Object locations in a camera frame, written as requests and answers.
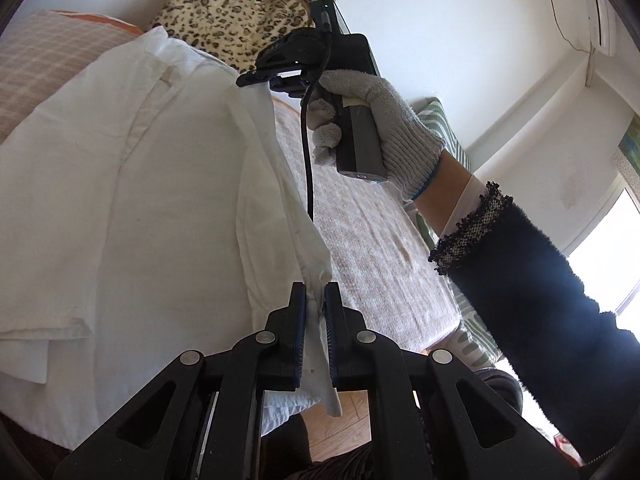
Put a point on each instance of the white air conditioner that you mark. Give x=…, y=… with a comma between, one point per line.
x=602, y=15

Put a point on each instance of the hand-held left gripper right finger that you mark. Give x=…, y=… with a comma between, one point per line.
x=331, y=335

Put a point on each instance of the beige plaid blanket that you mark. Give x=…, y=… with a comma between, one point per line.
x=370, y=240

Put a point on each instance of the person's right hand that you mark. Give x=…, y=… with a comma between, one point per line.
x=390, y=120

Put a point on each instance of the person's right forearm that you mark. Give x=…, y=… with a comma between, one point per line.
x=525, y=285

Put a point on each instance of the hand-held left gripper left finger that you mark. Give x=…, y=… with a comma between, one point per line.
x=299, y=330

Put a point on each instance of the green striped pillow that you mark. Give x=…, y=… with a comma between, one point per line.
x=450, y=130

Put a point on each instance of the window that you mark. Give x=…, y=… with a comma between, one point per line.
x=610, y=240

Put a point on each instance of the leopard print cushion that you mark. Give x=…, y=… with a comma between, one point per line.
x=225, y=10

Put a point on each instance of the orange floral bed sheet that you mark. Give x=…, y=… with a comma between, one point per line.
x=95, y=20

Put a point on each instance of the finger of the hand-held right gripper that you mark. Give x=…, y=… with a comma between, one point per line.
x=255, y=79

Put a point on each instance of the white shirt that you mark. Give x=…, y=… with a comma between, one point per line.
x=140, y=200

